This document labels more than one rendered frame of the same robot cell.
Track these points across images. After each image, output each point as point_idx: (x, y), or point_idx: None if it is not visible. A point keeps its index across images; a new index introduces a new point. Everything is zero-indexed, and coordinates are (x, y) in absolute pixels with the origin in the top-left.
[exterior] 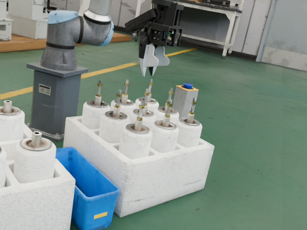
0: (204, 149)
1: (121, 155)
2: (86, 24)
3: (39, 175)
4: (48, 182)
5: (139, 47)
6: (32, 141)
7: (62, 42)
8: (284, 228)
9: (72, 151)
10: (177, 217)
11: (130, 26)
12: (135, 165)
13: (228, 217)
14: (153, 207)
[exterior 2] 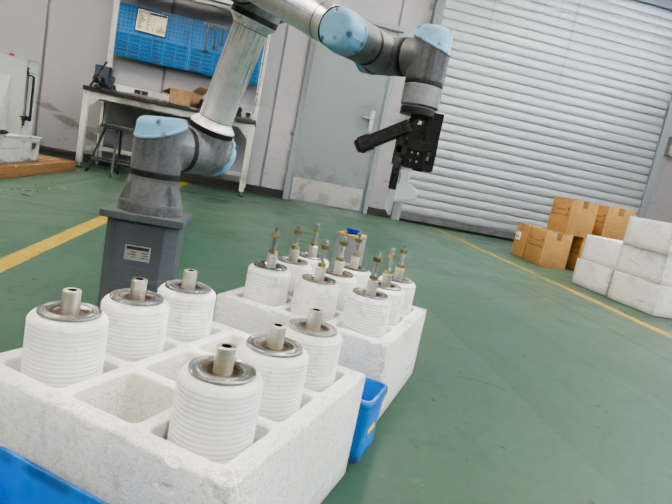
0: (422, 315)
1: (362, 335)
2: (201, 140)
3: (331, 375)
4: (345, 383)
5: (391, 174)
6: (312, 323)
7: (169, 169)
8: (527, 400)
9: None
10: (425, 414)
11: (368, 144)
12: (391, 346)
13: (470, 401)
14: (388, 408)
